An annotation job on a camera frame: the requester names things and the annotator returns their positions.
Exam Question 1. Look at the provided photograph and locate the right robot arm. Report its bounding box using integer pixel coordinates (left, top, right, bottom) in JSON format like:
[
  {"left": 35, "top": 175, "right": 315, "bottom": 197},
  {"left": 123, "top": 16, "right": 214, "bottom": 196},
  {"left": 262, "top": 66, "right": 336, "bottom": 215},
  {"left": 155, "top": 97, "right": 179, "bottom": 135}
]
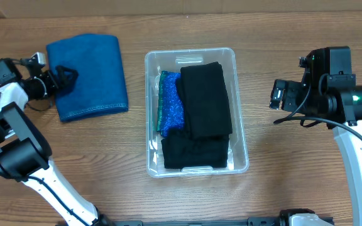
[{"left": 270, "top": 46, "right": 362, "bottom": 225}]

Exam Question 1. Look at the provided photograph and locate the right black cable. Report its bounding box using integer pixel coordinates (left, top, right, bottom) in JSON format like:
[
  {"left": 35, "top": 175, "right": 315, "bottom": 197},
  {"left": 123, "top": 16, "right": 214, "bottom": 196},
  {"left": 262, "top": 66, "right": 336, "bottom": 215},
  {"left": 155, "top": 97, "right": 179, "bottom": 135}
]
[{"left": 273, "top": 73, "right": 362, "bottom": 170}]

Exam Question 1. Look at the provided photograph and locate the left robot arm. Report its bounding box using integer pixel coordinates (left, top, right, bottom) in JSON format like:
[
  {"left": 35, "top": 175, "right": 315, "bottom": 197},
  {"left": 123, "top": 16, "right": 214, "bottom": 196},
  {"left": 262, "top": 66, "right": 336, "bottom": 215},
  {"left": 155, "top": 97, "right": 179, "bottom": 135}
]
[{"left": 0, "top": 52, "right": 112, "bottom": 225}]

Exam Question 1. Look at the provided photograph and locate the clear plastic container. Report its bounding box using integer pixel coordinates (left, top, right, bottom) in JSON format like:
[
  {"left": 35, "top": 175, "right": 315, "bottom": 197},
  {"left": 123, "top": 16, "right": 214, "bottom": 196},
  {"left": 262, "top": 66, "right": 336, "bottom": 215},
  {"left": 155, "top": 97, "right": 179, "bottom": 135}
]
[{"left": 145, "top": 47, "right": 250, "bottom": 178}]

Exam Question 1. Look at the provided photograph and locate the sparkly blue fabric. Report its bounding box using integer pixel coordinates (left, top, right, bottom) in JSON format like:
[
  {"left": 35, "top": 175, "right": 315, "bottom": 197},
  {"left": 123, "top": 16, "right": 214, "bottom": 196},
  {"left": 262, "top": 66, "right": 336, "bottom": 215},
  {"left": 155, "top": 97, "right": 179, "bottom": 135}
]
[{"left": 156, "top": 71, "right": 184, "bottom": 137}]

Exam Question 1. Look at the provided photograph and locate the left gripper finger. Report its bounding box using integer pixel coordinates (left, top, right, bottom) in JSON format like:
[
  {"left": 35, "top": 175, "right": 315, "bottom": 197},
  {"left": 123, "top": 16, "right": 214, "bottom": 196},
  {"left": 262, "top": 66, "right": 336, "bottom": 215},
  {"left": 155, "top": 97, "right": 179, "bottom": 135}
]
[
  {"left": 56, "top": 80, "right": 74, "bottom": 94},
  {"left": 55, "top": 65, "right": 79, "bottom": 82}
]

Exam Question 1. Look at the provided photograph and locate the black cloth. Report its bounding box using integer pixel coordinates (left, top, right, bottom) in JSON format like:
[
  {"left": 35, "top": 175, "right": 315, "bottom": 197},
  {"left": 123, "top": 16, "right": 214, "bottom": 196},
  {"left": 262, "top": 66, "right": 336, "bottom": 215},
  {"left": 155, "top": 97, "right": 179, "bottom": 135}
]
[
  {"left": 161, "top": 129, "right": 229, "bottom": 169},
  {"left": 176, "top": 62, "right": 233, "bottom": 139}
]

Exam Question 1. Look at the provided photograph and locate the teal blue towel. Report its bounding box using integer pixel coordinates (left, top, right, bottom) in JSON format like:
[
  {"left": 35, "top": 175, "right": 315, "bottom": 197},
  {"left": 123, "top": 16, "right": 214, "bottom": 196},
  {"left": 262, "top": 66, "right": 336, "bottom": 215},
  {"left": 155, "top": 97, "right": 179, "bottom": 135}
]
[{"left": 46, "top": 34, "right": 128, "bottom": 122}]

